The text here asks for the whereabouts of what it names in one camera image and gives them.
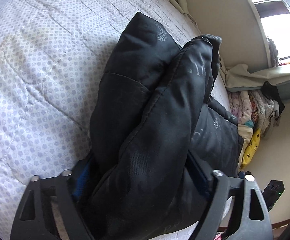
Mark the black printed jacket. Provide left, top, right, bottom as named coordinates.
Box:
left=78, top=13, right=243, bottom=239

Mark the yellow star patterned cloth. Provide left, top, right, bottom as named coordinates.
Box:
left=240, top=129, right=261, bottom=168

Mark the pile of folded colourful blankets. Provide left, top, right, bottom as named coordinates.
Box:
left=227, top=89, right=281, bottom=170

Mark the black garment on pile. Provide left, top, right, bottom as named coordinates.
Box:
left=261, top=81, right=285, bottom=114

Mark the beige bed sheet cover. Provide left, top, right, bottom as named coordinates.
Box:
left=169, top=0, right=290, bottom=101

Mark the white quilted mattress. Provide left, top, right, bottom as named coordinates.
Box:
left=0, top=0, right=236, bottom=240

